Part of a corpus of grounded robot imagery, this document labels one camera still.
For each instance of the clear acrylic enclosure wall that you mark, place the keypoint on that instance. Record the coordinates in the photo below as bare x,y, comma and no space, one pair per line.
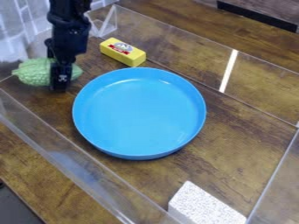
243,159

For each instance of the green bumpy bitter gourd toy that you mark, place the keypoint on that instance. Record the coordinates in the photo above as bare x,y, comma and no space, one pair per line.
34,72

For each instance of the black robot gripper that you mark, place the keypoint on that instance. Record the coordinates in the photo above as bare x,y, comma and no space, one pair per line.
69,39

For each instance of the round blue plastic tray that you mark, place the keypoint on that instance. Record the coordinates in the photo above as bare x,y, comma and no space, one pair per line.
139,113

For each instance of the white speckled foam block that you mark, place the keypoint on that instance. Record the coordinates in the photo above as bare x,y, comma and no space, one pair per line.
193,206

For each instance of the yellow butter block toy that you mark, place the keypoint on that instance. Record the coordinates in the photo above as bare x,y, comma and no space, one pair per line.
122,52

